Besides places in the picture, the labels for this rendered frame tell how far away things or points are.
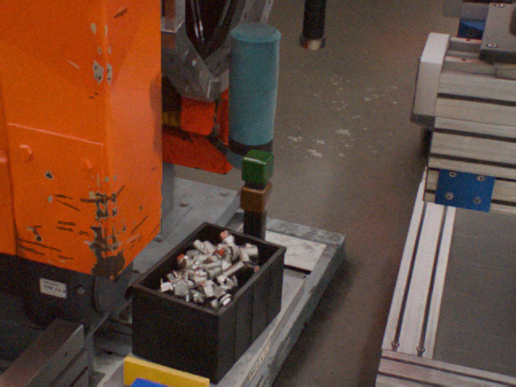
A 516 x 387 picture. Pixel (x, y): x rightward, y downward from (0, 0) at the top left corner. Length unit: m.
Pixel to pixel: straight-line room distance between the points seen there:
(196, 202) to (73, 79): 0.96
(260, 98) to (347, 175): 1.15
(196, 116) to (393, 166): 1.16
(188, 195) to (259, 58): 0.61
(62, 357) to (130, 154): 0.35
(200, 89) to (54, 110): 0.50
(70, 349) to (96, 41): 0.52
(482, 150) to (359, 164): 1.35
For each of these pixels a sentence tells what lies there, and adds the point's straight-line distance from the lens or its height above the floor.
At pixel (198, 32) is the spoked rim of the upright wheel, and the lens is 2.03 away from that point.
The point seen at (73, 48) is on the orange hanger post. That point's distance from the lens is 1.30.
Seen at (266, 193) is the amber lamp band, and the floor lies 0.60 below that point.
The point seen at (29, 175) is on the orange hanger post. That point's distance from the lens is 1.42.
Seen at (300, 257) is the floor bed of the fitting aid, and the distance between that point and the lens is 2.33.
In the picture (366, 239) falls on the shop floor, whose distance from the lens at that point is 2.58.
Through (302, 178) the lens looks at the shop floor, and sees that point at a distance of 2.84.
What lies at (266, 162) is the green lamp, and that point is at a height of 0.66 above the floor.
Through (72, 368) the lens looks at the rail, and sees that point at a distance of 1.59.
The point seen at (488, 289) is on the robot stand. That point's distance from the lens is 2.07.
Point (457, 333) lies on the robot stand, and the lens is 1.93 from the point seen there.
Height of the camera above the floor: 1.33
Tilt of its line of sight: 29 degrees down
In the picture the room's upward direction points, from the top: 3 degrees clockwise
